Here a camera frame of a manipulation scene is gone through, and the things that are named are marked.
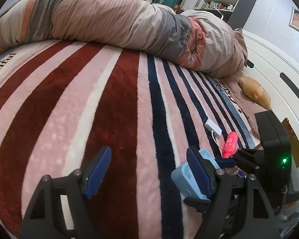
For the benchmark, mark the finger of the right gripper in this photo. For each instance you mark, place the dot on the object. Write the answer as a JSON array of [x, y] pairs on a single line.
[[201, 206], [248, 161]]

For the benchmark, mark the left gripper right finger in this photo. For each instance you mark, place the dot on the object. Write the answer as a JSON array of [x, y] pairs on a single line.
[[236, 208]]

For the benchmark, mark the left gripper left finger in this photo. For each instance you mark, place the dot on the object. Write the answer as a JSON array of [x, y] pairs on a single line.
[[44, 217]]

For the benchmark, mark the light blue plastic device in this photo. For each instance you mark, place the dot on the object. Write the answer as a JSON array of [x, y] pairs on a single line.
[[189, 179]]

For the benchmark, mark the pink red spray bottle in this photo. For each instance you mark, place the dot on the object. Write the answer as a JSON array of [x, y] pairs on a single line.
[[231, 145]]

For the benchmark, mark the cardboard box with label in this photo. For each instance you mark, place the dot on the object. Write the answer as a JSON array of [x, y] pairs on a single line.
[[293, 139]]

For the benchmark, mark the white usb adapter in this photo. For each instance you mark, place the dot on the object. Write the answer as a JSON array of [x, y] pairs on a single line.
[[213, 127]]

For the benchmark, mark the mauve bed sheet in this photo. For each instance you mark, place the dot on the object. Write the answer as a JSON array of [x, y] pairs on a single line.
[[248, 107]]

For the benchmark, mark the brown plush toy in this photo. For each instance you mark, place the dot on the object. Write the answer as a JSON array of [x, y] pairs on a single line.
[[255, 92]]

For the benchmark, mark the white headboard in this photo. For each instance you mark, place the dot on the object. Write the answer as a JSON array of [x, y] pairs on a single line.
[[278, 73]]

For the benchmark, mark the striped plush blanket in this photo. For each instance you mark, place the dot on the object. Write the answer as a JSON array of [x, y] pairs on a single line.
[[61, 101]]

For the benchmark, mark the rolled beige quilt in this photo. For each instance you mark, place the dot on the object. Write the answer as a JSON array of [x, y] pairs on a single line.
[[197, 40]]

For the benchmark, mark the dark bookshelf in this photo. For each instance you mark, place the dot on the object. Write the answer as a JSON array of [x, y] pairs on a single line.
[[234, 12]]

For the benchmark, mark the framed wall picture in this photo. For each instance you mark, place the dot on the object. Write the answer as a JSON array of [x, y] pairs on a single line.
[[294, 20]]

